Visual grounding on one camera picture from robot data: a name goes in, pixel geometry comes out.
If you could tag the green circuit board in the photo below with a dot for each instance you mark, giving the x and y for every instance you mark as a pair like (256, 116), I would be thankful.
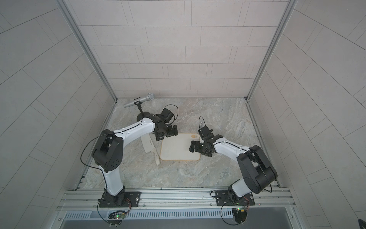
(116, 218)
(239, 215)

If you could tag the right green circuit board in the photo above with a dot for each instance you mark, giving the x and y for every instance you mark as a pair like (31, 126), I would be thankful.
(239, 215)

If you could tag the beige cutting board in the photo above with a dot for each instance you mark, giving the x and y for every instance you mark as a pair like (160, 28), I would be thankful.
(176, 148)

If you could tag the grey handheld microphone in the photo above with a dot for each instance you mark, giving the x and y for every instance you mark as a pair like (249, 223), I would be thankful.
(140, 100)

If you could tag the black microphone stand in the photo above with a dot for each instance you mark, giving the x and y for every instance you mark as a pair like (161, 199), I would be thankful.
(142, 114)

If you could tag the left green circuit board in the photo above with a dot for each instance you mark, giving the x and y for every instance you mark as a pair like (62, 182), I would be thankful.
(116, 218)

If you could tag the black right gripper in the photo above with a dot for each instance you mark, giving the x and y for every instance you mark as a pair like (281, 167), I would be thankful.
(198, 145)

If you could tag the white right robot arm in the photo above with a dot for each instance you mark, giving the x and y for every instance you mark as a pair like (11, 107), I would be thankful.
(256, 169)

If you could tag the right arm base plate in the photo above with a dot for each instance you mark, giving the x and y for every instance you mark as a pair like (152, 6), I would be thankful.
(228, 197)

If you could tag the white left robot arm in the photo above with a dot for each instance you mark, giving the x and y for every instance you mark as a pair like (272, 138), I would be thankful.
(109, 148)

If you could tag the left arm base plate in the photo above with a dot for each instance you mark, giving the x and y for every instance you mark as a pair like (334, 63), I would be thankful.
(121, 200)

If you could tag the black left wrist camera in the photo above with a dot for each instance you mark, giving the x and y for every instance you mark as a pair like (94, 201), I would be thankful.
(168, 116)

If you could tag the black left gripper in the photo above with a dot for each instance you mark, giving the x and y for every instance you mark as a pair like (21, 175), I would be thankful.
(169, 133)

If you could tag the aluminium mounting rail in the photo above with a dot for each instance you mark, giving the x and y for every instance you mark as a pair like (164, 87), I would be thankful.
(172, 198)

